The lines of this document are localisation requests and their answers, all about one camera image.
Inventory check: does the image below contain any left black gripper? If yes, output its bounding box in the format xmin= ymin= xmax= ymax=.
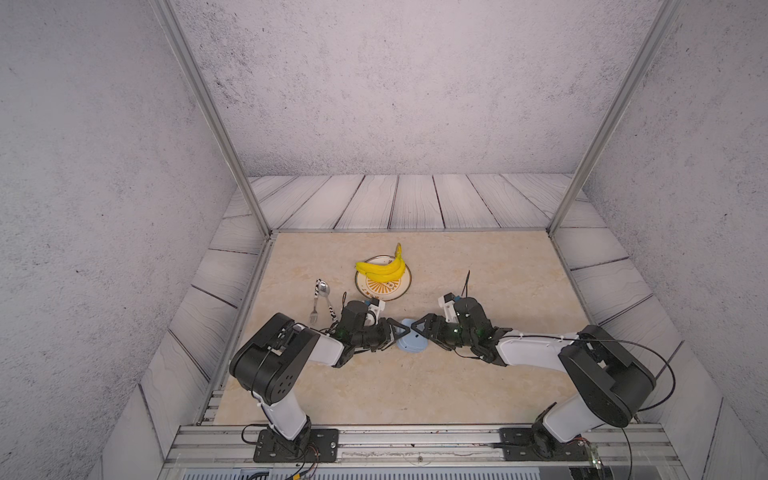
xmin=350 ymin=318 xmax=410 ymax=353

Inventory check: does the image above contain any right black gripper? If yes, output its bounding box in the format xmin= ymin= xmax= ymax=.
xmin=409 ymin=313 xmax=477 ymax=351

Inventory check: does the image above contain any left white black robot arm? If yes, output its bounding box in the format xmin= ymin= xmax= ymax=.
xmin=229 ymin=299 xmax=411 ymax=448

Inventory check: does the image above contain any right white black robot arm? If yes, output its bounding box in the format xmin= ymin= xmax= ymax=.
xmin=412 ymin=296 xmax=656 ymax=448

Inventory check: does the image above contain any round patterned plate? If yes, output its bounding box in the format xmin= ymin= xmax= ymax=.
xmin=354 ymin=264 xmax=412 ymax=301

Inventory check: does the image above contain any yellow banana bunch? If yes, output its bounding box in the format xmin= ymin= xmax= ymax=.
xmin=355 ymin=243 xmax=407 ymax=283

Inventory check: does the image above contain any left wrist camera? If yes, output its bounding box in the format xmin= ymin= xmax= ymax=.
xmin=364 ymin=298 xmax=386 ymax=326

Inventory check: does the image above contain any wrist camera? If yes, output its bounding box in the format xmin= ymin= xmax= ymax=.
xmin=364 ymin=298 xmax=386 ymax=326
xmin=438 ymin=293 xmax=459 ymax=323

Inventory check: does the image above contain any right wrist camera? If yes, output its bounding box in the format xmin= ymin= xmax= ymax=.
xmin=438 ymin=293 xmax=459 ymax=323

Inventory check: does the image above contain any zebra handled fork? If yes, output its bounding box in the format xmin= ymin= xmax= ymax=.
xmin=309 ymin=283 xmax=319 ymax=325

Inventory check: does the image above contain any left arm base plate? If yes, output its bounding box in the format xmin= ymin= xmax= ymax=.
xmin=253 ymin=421 xmax=340 ymax=464

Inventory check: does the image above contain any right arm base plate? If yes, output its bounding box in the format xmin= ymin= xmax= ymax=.
xmin=493 ymin=422 xmax=591 ymax=462

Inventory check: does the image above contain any aluminium mounting rail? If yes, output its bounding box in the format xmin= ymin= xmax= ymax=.
xmin=161 ymin=424 xmax=688 ymax=479

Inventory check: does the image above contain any left aluminium frame post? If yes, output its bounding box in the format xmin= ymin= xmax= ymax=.
xmin=150 ymin=0 xmax=272 ymax=237

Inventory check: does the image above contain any aluminium frame post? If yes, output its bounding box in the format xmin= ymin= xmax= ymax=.
xmin=546 ymin=0 xmax=682 ymax=239
xmin=150 ymin=0 xmax=272 ymax=237

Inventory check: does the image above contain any right aluminium frame post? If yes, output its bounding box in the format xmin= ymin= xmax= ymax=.
xmin=546 ymin=0 xmax=682 ymax=239

